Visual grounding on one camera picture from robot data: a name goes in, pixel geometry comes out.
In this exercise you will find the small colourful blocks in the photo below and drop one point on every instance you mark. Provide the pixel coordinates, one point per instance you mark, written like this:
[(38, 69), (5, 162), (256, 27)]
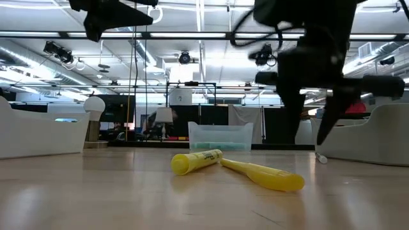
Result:
[(182, 138)]

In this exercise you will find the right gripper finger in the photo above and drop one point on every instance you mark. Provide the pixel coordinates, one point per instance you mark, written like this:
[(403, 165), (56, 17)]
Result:
[(335, 115), (291, 111)]

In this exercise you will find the large black wall screen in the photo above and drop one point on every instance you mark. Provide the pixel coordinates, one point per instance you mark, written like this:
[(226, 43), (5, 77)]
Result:
[(115, 108)]

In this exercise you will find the white plastic bin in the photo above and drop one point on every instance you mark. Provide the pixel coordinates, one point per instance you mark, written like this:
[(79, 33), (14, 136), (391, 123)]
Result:
[(44, 137)]

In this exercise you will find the grey curtain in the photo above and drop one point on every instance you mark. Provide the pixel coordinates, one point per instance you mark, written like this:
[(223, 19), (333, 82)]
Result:
[(244, 116)]

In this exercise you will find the yellow chunky highlighter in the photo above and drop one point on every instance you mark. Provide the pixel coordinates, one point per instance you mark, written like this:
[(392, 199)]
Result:
[(191, 161)]

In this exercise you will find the grey plastic bin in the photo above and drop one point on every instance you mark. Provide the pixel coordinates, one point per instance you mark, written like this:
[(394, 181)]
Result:
[(377, 143)]

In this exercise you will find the white shade table lamp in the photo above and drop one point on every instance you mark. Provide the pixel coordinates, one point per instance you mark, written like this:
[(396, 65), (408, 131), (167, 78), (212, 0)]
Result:
[(164, 115)]

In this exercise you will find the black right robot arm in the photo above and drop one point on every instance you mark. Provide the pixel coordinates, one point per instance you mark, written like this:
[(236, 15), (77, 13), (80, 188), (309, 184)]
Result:
[(319, 19)]

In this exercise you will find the yellow slim highlighter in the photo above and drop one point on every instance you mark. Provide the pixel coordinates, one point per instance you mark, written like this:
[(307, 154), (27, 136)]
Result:
[(274, 180)]

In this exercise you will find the white numbered box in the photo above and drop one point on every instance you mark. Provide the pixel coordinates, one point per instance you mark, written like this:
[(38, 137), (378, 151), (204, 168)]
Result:
[(180, 97)]

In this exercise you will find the red storage bins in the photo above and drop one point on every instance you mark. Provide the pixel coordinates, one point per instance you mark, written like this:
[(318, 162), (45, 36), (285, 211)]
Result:
[(356, 108)]

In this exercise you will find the black partition panel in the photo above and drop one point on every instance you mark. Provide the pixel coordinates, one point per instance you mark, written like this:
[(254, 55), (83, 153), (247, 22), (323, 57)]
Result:
[(274, 124), (211, 115)]

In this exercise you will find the white bulb brass lamp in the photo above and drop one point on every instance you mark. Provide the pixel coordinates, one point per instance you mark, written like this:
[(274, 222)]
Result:
[(94, 105)]

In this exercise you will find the black aluminium table frame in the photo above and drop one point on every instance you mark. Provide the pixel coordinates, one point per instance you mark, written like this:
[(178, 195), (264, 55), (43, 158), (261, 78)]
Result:
[(159, 144)]

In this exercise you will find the clear plastic bin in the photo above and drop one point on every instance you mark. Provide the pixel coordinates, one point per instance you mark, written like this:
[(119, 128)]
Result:
[(220, 135)]

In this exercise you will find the white air vent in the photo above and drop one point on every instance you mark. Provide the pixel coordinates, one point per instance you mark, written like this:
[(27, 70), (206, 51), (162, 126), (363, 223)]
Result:
[(365, 50)]

